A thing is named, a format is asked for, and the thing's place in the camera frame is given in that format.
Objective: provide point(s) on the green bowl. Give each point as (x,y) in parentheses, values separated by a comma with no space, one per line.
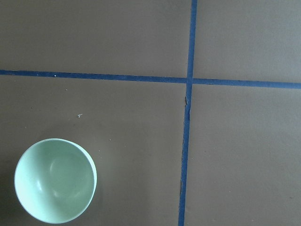
(55,180)

